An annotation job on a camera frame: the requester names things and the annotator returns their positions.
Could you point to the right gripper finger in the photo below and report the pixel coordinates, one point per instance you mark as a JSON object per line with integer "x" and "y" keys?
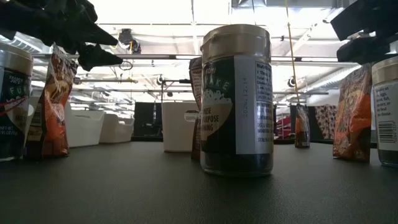
{"x": 367, "y": 18}
{"x": 363, "y": 48}

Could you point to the black partition panel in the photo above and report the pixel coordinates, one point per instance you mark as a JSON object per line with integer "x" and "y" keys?
{"x": 146, "y": 118}

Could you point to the silver ventilation duct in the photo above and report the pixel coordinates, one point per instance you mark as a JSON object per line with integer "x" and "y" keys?
{"x": 15, "y": 39}
{"x": 323, "y": 84}

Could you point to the long metal light rail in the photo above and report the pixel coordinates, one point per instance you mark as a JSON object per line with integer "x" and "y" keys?
{"x": 155, "y": 57}

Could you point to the gold-lid furikake jar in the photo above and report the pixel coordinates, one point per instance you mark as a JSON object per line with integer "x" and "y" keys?
{"x": 387, "y": 118}
{"x": 224, "y": 124}
{"x": 14, "y": 109}

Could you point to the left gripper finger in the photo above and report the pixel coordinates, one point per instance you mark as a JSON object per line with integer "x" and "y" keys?
{"x": 94, "y": 57}
{"x": 98, "y": 35}

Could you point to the white plastic bin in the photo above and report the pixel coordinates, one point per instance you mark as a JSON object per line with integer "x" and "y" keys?
{"x": 177, "y": 133}
{"x": 116, "y": 130}
{"x": 84, "y": 127}

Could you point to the brown taco seasoning packet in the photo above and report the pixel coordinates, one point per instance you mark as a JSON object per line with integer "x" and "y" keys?
{"x": 301, "y": 130}
{"x": 196, "y": 81}
{"x": 53, "y": 124}
{"x": 353, "y": 124}

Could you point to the patterned cloth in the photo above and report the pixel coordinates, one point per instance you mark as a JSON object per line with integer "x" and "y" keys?
{"x": 326, "y": 121}

